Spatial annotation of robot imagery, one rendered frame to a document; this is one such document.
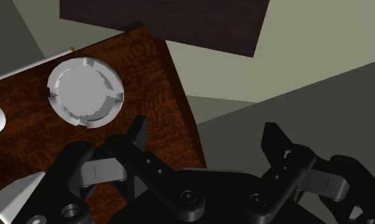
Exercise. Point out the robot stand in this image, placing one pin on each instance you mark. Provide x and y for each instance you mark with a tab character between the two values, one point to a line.
174	21

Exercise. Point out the brown wooden table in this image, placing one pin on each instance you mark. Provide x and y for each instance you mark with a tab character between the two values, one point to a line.
150	93

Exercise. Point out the white angular object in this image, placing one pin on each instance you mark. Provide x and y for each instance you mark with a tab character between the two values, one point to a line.
7	198

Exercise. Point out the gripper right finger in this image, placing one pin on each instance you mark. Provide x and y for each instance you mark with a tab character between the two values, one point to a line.
281	173

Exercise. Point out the white stick with yellow tip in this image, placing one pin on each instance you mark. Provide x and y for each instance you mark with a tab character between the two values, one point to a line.
25	67

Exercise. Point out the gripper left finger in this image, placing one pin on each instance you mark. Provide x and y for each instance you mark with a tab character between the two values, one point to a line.
157	173

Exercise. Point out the white round dish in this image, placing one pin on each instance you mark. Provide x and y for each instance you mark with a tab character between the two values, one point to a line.
84	93

